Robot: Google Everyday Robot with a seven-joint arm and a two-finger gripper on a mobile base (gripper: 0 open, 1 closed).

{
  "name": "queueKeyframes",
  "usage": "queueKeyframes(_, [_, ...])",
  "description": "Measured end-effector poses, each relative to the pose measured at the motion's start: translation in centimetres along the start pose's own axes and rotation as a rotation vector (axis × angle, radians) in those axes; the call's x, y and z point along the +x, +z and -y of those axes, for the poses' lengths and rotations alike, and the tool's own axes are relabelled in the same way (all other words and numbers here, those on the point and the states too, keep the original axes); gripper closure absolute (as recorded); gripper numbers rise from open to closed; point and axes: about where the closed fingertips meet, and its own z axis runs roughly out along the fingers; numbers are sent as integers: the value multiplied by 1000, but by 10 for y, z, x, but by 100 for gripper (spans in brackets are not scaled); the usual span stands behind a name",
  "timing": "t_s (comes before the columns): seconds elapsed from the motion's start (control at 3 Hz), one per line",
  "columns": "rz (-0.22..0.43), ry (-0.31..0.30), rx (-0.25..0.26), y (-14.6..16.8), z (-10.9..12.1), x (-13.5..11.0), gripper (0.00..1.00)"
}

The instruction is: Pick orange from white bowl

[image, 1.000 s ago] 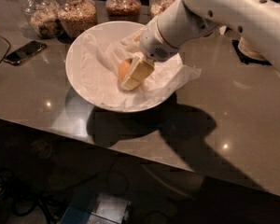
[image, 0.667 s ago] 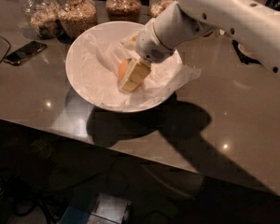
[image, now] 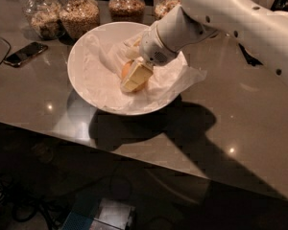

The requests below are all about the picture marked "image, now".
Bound white tissue paper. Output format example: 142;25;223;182
84;34;206;115

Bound black cable on table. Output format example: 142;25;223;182
0;34;12;79

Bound white bowl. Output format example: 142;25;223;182
67;22;188;116

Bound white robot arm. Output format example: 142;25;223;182
126;0;288;86

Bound glass jar of light cereal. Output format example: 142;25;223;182
154;0;180;20

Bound glass jar of brown granola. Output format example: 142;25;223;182
108;0;146;23

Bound black smartphone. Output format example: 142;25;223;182
4;42;48;67

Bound black mat under plates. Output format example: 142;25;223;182
239;45;261;67

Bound black cables on floor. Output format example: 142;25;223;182
0;163;68;230

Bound glass jar of grains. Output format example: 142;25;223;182
60;0;100;40

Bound orange fruit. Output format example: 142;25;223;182
121;60;146;92

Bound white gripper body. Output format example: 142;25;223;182
139;25;178;66

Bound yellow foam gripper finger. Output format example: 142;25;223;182
121;60;153;93
124;38;141;59

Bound grey box under table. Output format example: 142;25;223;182
60;197;136;230

